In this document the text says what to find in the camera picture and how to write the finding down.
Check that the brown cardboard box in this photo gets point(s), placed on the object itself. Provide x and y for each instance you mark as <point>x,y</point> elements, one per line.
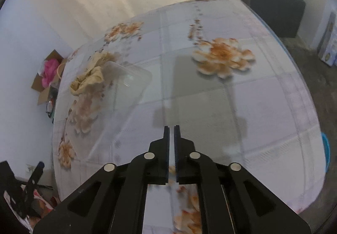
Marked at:
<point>43,89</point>

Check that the pink cloth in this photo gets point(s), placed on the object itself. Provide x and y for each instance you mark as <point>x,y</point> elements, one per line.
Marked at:
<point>50,72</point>

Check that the beige crumpled cloth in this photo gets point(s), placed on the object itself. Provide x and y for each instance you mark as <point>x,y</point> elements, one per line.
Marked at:
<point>88,77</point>

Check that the grey cabinet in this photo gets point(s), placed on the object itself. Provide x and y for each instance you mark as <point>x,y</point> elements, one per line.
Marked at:
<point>273,12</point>

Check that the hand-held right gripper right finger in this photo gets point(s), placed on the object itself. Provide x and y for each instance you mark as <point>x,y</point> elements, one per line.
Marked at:
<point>177,160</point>

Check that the blue mesh waste basket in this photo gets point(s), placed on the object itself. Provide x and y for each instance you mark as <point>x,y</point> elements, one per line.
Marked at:
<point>326,152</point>

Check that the blue white cardboard box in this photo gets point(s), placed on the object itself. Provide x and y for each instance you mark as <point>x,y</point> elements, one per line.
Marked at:
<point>329,44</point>

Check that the clear plastic container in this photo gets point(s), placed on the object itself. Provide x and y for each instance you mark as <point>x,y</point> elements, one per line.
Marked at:
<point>126,81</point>

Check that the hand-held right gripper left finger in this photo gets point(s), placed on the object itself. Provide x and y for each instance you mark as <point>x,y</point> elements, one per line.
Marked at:
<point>165,160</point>

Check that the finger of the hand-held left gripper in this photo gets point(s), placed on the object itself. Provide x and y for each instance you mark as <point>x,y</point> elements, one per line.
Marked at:
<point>35,176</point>

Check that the flower printed bed sheet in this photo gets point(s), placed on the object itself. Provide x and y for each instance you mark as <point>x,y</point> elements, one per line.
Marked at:
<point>210,107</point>

